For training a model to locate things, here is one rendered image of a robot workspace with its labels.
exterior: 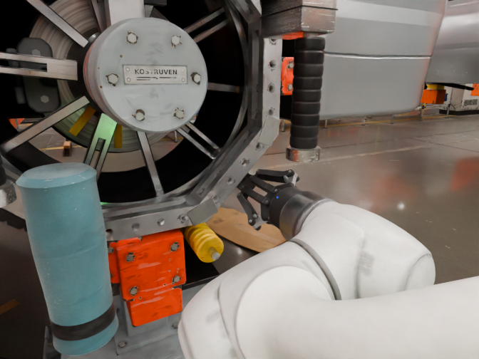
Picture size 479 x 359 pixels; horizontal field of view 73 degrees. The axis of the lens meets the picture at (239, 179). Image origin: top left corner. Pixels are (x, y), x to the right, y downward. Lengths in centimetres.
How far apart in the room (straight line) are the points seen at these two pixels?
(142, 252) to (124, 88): 32
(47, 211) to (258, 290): 26
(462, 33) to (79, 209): 264
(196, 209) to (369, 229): 33
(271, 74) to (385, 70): 43
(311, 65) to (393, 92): 64
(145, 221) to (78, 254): 17
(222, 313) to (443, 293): 19
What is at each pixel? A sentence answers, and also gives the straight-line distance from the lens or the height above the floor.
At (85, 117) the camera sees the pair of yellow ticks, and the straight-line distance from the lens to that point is 74.
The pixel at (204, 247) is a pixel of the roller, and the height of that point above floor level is 52.
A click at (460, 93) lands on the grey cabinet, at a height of 45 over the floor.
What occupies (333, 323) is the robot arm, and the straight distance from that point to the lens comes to 25.
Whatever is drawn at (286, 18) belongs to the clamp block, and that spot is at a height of 92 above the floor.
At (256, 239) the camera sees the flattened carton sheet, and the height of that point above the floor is 1.
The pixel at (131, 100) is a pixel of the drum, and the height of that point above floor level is 83.
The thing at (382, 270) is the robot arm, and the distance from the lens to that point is 38.
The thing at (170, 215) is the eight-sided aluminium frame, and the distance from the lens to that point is 60.
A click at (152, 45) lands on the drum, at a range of 40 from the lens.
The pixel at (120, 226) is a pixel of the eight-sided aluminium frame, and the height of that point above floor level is 61.
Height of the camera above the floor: 86
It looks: 18 degrees down
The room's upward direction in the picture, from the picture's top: straight up
